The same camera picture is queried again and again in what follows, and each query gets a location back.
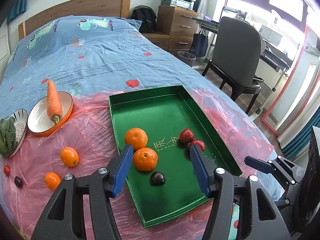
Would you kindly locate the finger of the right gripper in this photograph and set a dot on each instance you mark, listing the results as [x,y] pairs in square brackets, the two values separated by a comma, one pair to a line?
[259,165]

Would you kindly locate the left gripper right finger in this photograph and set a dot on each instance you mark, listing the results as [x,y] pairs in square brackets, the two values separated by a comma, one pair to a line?
[259,217]

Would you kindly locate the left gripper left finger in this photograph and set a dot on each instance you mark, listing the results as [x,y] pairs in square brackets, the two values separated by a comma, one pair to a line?
[63,216]

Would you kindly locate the small orange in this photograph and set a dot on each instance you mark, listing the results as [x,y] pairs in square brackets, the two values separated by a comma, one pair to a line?
[69,156]
[52,180]

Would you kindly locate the dark purple plum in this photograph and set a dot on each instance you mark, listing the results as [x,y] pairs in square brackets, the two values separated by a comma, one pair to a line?
[18,182]

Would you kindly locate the red plum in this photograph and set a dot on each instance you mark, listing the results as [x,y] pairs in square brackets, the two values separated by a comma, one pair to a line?
[199,143]
[186,136]
[7,170]

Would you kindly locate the green rectangular tray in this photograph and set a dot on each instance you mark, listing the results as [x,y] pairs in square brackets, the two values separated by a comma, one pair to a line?
[163,113]

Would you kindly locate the large orange mandarin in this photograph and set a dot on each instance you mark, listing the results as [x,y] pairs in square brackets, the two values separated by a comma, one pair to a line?
[137,138]

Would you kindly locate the pink plastic sheet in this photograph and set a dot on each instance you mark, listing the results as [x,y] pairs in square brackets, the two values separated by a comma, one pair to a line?
[89,131]

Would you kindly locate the dark green leafy vegetable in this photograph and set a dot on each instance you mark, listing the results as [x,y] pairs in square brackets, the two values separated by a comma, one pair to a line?
[8,141]

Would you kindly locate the orange rimmed white dish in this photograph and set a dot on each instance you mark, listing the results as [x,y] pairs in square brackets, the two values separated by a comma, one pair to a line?
[39,122]

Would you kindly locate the desk with clutter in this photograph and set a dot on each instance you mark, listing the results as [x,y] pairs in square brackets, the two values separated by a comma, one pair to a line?
[267,55]

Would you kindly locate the grey desk chair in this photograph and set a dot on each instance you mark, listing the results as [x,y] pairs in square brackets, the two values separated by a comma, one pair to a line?
[236,56]

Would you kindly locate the orange carrot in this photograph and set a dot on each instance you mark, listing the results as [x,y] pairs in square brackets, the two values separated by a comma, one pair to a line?
[54,107]

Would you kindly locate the mesh waste bin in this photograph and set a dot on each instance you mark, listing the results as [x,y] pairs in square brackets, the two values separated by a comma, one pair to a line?
[186,57]

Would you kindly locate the navy tote bag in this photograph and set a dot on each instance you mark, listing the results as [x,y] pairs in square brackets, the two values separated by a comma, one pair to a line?
[200,44]

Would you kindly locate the blue cartoon bed sheet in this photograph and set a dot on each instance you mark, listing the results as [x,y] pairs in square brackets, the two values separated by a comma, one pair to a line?
[84,62]

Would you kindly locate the low wooden nightstand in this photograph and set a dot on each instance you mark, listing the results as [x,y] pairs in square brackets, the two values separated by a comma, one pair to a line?
[159,39]

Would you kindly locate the wooden drawer cabinet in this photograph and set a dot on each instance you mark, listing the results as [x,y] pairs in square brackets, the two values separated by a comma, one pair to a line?
[180,25]

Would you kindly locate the white printer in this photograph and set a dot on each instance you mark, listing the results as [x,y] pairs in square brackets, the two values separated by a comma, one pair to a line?
[185,4]

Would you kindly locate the black backpack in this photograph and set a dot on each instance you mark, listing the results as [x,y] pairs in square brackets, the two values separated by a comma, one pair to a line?
[148,18]

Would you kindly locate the wooden headboard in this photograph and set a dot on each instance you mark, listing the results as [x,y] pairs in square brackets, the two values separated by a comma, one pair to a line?
[113,8]

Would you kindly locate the teal curtain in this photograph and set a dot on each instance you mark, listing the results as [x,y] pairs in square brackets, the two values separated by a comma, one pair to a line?
[19,8]

